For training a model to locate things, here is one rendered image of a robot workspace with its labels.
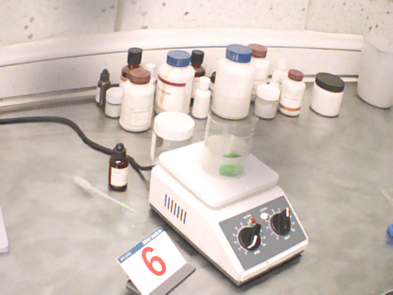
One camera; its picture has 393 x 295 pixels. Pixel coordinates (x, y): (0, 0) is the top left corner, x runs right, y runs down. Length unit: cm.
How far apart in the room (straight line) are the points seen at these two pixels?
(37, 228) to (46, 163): 16
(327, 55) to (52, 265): 84
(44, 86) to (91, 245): 42
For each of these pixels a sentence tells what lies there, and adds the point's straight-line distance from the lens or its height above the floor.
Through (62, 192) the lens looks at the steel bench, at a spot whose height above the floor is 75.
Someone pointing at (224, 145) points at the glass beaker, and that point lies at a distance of 73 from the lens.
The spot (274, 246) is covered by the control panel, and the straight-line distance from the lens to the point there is 75.
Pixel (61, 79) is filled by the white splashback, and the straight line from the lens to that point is 109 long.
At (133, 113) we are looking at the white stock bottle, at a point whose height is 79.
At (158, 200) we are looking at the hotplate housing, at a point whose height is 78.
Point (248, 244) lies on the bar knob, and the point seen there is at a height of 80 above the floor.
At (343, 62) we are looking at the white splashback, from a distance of 136.
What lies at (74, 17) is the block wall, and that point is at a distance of 109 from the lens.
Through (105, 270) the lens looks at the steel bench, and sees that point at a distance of 73.
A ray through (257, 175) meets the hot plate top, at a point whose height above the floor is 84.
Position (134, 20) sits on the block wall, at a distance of 113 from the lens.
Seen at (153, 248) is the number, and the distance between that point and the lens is 72.
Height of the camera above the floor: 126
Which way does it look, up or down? 31 degrees down
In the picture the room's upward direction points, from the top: 9 degrees clockwise
